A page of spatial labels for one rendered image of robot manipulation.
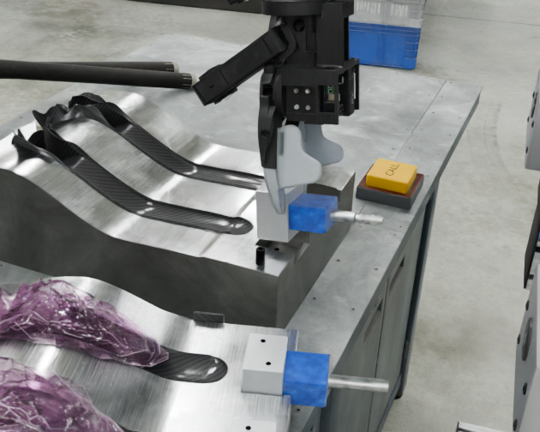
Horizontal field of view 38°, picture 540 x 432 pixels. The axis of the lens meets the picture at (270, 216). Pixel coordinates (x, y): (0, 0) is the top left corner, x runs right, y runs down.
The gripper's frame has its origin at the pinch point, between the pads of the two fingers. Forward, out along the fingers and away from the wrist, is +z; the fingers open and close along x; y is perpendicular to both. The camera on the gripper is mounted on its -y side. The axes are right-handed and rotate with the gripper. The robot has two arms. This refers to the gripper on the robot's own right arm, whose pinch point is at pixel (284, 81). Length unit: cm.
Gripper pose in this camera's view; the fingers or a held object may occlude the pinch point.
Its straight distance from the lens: 110.7
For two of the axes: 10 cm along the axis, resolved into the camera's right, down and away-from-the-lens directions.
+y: 9.2, 2.2, -3.2
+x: 3.9, -4.6, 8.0
